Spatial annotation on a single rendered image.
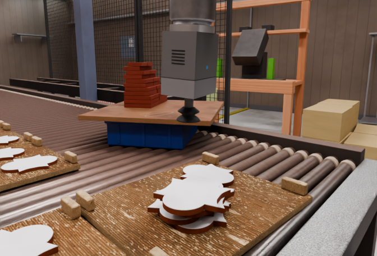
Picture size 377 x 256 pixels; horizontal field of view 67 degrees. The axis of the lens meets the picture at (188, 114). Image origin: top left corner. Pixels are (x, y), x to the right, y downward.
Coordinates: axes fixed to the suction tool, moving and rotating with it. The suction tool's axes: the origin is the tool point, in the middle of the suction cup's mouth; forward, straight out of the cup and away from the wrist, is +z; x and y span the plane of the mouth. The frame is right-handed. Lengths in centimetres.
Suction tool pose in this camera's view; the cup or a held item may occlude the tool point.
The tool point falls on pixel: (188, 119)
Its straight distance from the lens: 51.2
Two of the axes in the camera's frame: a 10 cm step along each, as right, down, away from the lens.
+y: -4.9, 1.9, -8.5
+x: 8.7, 1.5, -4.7
